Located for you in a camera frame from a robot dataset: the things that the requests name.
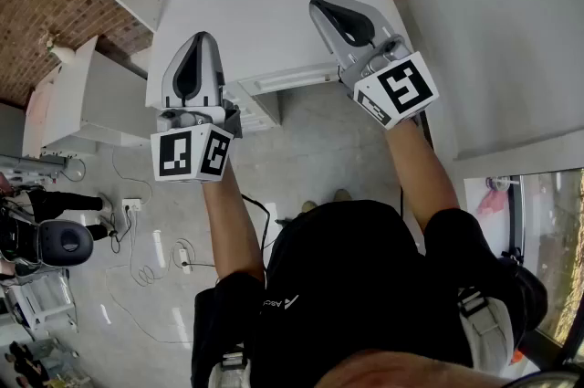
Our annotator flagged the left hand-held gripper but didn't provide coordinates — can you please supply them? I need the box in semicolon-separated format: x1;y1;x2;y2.
150;31;244;184

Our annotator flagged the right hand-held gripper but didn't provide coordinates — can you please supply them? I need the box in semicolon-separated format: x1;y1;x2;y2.
308;0;441;131

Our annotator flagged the person's left forearm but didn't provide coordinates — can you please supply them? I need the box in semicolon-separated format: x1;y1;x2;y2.
200;157;266;287

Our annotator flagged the person's right forearm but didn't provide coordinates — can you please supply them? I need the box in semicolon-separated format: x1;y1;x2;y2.
385;119;461;233

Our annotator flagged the white desk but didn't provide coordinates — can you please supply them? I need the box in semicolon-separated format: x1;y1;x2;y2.
144;0;433;134

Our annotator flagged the white low cabinet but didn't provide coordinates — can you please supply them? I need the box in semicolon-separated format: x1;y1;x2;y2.
21;35;157;155

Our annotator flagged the white vase with flowers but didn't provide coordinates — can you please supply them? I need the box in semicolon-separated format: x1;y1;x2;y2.
44;33;77;66

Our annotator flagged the grey metal stand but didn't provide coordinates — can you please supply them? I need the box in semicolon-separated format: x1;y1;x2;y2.
0;152;88;187

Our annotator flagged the black office chair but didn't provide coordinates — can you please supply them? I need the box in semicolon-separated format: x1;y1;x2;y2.
37;219;95;267

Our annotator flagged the clear cup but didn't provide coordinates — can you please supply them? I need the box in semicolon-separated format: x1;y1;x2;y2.
485;175;522;193

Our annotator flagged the pink cloth item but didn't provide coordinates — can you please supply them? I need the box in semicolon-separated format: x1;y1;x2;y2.
475;188;508;216

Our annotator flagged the person's black shirt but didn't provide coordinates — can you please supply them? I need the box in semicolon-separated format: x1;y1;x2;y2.
191;198;548;388

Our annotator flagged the thin white cable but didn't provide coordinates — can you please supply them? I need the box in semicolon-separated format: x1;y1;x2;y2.
110;146;154;203

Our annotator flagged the thick black cable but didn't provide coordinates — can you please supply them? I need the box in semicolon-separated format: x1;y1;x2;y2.
240;193;271;283

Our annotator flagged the coiled white cable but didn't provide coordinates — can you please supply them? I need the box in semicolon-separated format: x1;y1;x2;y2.
104;237;198;344

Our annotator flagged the window frame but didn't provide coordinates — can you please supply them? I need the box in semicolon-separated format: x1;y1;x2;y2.
506;168;584;368

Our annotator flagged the white wire rack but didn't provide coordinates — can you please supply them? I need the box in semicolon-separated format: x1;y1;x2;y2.
0;269;79;333

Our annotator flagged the grey backpack strap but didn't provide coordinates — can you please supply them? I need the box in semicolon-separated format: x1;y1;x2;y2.
457;284;517;374
208;343;253;388

